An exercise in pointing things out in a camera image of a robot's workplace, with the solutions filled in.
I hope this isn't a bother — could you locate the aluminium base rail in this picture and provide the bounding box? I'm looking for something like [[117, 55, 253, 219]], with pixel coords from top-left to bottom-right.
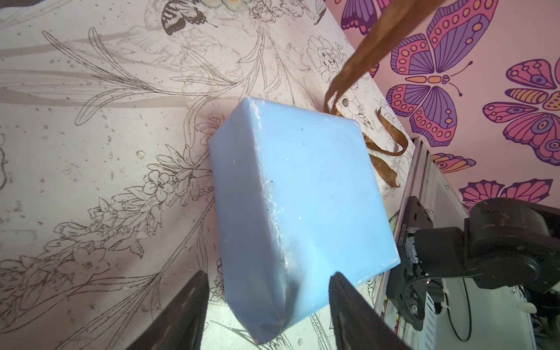
[[376, 140, 559, 349]]

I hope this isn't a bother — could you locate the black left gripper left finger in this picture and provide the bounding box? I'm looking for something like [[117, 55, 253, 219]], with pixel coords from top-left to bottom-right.
[[128, 271, 209, 350]]

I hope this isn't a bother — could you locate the light blue gift box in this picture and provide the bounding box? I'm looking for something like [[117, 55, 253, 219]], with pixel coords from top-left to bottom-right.
[[209, 97, 400, 345]]

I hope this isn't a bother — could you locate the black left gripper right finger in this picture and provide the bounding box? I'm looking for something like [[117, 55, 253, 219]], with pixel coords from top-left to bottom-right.
[[329, 272, 409, 350]]

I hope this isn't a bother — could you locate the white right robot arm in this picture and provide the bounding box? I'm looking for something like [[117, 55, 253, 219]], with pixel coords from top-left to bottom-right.
[[386, 196, 559, 330]]

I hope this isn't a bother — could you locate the brown satin ribbon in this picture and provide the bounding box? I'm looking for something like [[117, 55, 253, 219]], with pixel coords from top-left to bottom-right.
[[323, 0, 447, 189]]

